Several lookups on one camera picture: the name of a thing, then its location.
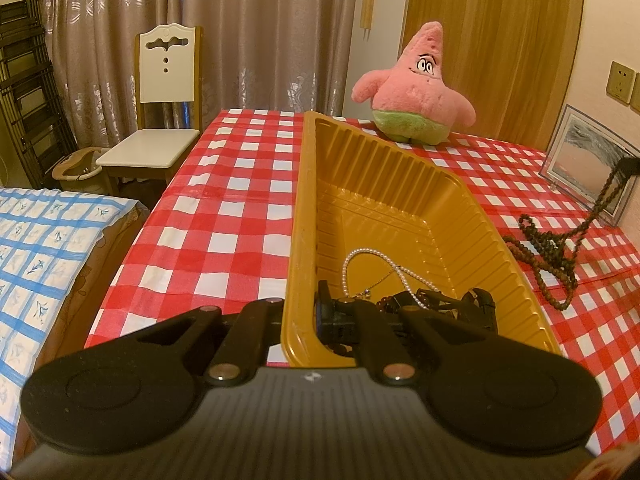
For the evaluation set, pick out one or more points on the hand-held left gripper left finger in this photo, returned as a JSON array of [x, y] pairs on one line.
[[262, 317]]

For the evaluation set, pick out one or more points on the framed sand picture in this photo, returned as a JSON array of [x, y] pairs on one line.
[[585, 160]]

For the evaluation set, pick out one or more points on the yellow plastic tray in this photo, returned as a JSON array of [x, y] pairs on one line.
[[380, 200]]

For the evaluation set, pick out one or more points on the brown foot bath tub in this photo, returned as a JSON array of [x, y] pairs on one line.
[[80, 172]]

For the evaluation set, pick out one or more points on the black hair clip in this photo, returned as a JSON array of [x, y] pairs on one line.
[[482, 305]]

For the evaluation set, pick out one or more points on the wooden wall ornament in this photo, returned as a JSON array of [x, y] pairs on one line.
[[369, 0]]

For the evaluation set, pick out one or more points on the white wooden chair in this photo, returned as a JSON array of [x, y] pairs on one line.
[[165, 75]]

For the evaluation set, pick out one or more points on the beige patterned curtain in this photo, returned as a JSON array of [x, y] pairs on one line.
[[250, 35]]

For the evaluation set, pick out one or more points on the red white checked tablecloth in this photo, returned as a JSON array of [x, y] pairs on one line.
[[225, 200]]

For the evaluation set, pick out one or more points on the black folding rack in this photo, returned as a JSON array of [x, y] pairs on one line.
[[25, 85]]

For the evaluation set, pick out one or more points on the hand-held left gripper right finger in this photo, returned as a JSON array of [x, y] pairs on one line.
[[324, 310]]

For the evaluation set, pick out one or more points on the blue checked bed sheet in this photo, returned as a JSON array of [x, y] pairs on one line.
[[45, 260]]

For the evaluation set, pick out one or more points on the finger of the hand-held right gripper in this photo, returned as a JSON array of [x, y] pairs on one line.
[[627, 166]]

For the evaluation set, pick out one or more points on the gold wall socket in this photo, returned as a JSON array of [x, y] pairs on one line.
[[620, 81], [636, 92]]

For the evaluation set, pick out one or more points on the pink starfish plush toy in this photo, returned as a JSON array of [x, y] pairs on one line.
[[415, 95]]

